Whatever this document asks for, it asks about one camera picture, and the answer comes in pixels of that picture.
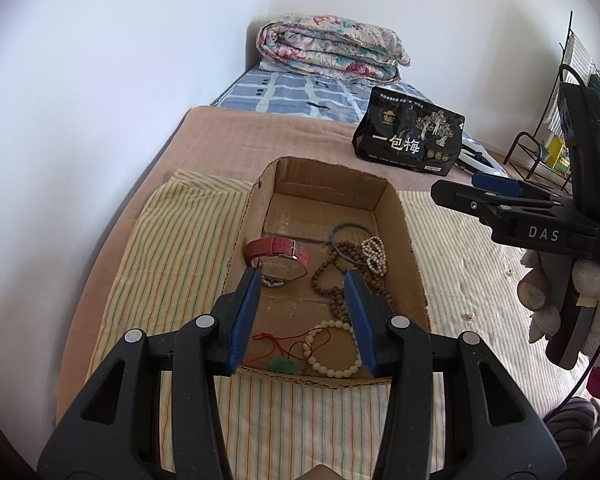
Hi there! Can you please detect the brown wooden bead necklace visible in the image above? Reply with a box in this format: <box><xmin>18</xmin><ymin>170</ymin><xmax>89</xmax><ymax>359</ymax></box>
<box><xmin>310</xmin><ymin>238</ymin><xmax>396</xmax><ymax>321</ymax></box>

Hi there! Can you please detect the red strap wristwatch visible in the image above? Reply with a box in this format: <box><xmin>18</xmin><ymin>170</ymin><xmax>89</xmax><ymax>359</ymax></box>
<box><xmin>242</xmin><ymin>235</ymin><xmax>310</xmax><ymax>288</ymax></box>

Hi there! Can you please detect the cream bead bracelet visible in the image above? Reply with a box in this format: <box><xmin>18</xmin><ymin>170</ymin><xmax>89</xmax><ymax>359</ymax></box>
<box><xmin>303</xmin><ymin>317</ymin><xmax>364</xmax><ymax>380</ymax></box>

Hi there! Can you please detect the red cord jade pendant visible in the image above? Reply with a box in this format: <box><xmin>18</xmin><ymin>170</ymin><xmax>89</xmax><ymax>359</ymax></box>
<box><xmin>240</xmin><ymin>326</ymin><xmax>322</xmax><ymax>376</ymax></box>

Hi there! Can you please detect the small pearl bead bracelet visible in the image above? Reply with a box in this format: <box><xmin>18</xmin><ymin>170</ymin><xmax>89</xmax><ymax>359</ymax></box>
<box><xmin>360</xmin><ymin>235</ymin><xmax>387</xmax><ymax>276</ymax></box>

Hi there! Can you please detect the dark thin bangle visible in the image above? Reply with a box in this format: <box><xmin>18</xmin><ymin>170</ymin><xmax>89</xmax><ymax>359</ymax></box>
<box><xmin>329</xmin><ymin>222</ymin><xmax>375</xmax><ymax>266</ymax></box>

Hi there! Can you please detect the white gloved right hand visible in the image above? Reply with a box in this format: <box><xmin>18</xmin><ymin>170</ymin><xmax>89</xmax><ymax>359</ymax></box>
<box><xmin>517</xmin><ymin>249</ymin><xmax>600</xmax><ymax>361</ymax></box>

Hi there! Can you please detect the black clothes rack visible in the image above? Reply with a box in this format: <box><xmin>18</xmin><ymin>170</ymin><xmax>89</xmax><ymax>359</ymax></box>
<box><xmin>503</xmin><ymin>12</ymin><xmax>600</xmax><ymax>193</ymax></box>

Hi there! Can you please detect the yellow green box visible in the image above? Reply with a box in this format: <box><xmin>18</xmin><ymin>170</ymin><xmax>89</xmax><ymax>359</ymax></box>
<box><xmin>545</xmin><ymin>136</ymin><xmax>570</xmax><ymax>176</ymax></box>

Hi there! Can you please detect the striped yellow towel blanket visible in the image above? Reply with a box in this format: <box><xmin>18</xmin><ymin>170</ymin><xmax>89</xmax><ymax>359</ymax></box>
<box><xmin>91</xmin><ymin>159</ymin><xmax>588</xmax><ymax>479</ymax></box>

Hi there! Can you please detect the black snack bag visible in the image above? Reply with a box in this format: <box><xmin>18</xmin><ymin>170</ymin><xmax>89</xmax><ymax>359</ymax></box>
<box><xmin>352</xmin><ymin>86</ymin><xmax>465</xmax><ymax>177</ymax></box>

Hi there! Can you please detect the open cardboard box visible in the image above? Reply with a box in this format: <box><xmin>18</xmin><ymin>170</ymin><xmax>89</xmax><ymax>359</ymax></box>
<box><xmin>223</xmin><ymin>157</ymin><xmax>429</xmax><ymax>388</ymax></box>

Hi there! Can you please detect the striped hanging cloth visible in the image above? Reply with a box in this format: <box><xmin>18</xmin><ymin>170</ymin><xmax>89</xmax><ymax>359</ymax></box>
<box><xmin>536</xmin><ymin>28</ymin><xmax>596</xmax><ymax>143</ymax></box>

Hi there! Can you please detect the pink brown blanket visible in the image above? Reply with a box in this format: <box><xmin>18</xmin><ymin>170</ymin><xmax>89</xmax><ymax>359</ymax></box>
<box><xmin>55</xmin><ymin>106</ymin><xmax>437</xmax><ymax>416</ymax></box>

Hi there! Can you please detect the folded floral quilt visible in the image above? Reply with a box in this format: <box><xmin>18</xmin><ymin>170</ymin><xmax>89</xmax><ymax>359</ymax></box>
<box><xmin>256</xmin><ymin>13</ymin><xmax>411</xmax><ymax>84</ymax></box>

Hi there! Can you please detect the blue checked bed sheet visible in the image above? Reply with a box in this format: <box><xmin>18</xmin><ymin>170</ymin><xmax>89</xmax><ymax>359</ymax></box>
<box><xmin>210</xmin><ymin>66</ymin><xmax>432</xmax><ymax>126</ymax></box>

